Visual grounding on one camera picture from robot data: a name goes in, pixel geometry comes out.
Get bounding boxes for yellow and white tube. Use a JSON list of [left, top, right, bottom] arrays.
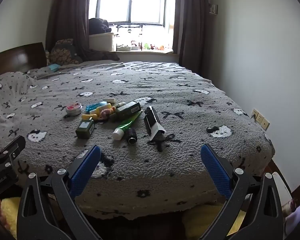
[[95, 104, 114, 115]]

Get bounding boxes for round tin with red lid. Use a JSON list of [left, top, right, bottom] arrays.
[[65, 103, 83, 117]]

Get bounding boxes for grey printed pillow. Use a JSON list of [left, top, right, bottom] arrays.
[[0, 71, 40, 130]]

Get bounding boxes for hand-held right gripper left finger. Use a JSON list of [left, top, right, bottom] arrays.
[[16, 144, 103, 240]]

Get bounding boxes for lilac plastic object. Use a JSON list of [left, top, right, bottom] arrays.
[[282, 200, 300, 240]]

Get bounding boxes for yellow plastic packet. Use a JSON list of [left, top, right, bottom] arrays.
[[81, 113, 101, 121]]

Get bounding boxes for black wire rack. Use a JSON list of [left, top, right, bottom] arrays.
[[113, 23, 144, 52]]

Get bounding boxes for window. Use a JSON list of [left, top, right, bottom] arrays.
[[94, 0, 176, 27]]

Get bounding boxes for black and white carton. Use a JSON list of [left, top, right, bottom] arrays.
[[143, 105, 166, 141]]

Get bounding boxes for black cylinder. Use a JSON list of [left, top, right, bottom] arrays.
[[126, 127, 138, 145]]

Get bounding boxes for large dark green box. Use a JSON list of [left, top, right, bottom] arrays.
[[114, 100, 143, 121]]

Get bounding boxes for blue wrapper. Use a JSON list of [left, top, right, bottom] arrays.
[[85, 101, 108, 113]]

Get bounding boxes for yellow fleece clothing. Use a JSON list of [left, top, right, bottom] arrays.
[[0, 196, 243, 240]]

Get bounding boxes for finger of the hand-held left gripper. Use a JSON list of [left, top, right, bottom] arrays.
[[0, 135, 26, 173]]

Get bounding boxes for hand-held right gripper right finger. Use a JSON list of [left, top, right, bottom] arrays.
[[197, 144, 284, 240]]

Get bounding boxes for row of small figurines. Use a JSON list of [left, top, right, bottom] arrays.
[[129, 39, 166, 51]]

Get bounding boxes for dark wooden headboard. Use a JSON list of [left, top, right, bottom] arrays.
[[0, 42, 47, 82]]

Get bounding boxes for grey printed blanket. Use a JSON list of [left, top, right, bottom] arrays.
[[0, 61, 276, 221]]

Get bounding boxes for brown curtain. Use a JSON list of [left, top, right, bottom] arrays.
[[173, 0, 212, 77], [45, 0, 96, 55]]

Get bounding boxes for dark clothes pile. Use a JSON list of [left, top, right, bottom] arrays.
[[88, 17, 110, 34]]

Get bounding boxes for white storage box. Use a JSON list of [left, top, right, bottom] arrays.
[[89, 32, 115, 52]]

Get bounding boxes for brown floral cushion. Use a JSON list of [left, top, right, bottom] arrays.
[[48, 39, 83, 65]]

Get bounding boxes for dark crumpled cloth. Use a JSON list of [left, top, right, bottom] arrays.
[[81, 49, 121, 62]]

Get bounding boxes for small dark green box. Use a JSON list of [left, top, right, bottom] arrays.
[[75, 118, 95, 139]]

